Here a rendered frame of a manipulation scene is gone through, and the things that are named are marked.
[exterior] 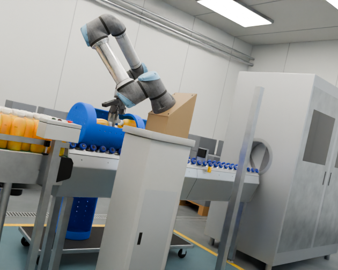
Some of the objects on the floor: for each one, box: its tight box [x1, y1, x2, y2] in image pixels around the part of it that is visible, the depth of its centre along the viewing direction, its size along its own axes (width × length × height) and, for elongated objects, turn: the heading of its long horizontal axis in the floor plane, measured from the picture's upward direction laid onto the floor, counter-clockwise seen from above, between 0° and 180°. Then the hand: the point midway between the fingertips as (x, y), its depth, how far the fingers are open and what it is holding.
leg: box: [37, 196, 63, 270], centre depth 242 cm, size 6×6×63 cm
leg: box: [227, 202, 247, 263], centre depth 368 cm, size 6×6×63 cm
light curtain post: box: [215, 86, 264, 270], centre depth 311 cm, size 6×6×170 cm
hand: (110, 125), depth 246 cm, fingers closed on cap, 4 cm apart
